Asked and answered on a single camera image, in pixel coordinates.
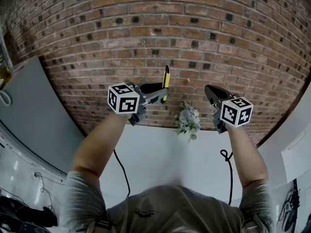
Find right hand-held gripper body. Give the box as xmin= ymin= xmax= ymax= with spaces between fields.
xmin=212 ymin=94 xmax=254 ymax=134

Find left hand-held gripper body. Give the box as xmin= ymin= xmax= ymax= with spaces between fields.
xmin=107 ymin=82 xmax=163 ymax=127

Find yellow utility knife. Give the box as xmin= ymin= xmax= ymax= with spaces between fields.
xmin=161 ymin=65 xmax=171 ymax=102

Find person's right forearm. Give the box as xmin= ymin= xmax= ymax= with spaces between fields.
xmin=226 ymin=124 xmax=269 ymax=189

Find person's left forearm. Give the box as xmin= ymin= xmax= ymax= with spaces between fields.
xmin=71 ymin=110 xmax=137 ymax=181

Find pale flower bouquet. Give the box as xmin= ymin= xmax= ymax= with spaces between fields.
xmin=174 ymin=101 xmax=202 ymax=143

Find white paper sheet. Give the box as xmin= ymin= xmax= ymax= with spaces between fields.
xmin=280 ymin=127 xmax=311 ymax=183

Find grey flat panel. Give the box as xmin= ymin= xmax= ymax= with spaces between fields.
xmin=0 ymin=55 xmax=86 ymax=175

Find grey t-shirt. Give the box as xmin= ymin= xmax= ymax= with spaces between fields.
xmin=59 ymin=170 xmax=276 ymax=233

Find yellow object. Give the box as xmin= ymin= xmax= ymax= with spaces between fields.
xmin=0 ymin=61 xmax=12 ymax=82

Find black equipment pile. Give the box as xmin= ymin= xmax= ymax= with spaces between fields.
xmin=0 ymin=195 xmax=59 ymax=233

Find black knotted gripper cable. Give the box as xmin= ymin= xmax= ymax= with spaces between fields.
xmin=220 ymin=149 xmax=234 ymax=206

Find black cable bundle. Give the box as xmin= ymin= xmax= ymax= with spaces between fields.
xmin=276 ymin=178 xmax=302 ymax=231

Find white rope loop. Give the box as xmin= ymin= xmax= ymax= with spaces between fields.
xmin=0 ymin=89 xmax=13 ymax=107

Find thin black wire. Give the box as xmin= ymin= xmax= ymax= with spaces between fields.
xmin=33 ymin=171 xmax=62 ymax=214

